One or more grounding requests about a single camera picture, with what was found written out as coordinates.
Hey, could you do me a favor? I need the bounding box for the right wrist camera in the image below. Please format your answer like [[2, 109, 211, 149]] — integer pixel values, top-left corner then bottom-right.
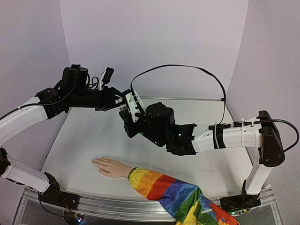
[[123, 90, 146, 122]]

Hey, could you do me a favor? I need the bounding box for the mannequin hand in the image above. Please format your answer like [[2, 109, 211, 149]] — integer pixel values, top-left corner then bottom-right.
[[92, 157, 133, 178]]

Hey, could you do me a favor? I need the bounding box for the black camera cable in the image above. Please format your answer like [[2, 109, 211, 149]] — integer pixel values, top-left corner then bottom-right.
[[130, 64, 228, 125]]

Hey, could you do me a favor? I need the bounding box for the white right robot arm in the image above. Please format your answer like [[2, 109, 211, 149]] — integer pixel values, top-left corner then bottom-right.
[[119, 99, 263, 212]]

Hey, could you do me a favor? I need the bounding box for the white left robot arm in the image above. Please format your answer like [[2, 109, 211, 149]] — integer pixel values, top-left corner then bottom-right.
[[0, 65, 121, 209]]

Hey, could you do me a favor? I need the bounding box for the glitter nail polish bottle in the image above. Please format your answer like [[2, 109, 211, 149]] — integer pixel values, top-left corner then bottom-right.
[[120, 105, 129, 112]]

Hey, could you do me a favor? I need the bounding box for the rainbow coloured sleeve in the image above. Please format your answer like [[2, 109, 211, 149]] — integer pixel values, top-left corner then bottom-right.
[[128, 167, 239, 225]]

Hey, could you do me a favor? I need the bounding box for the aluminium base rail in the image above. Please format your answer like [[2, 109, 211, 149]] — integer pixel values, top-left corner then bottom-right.
[[22, 184, 275, 222]]

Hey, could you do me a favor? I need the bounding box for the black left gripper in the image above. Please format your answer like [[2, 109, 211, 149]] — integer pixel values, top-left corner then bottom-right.
[[70, 85, 132, 112]]

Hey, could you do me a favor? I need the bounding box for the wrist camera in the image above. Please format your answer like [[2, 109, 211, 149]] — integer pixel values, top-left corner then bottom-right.
[[98, 67, 114, 90], [123, 90, 146, 122]]

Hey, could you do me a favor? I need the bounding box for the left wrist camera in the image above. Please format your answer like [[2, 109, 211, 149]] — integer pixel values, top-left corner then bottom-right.
[[98, 67, 114, 90]]

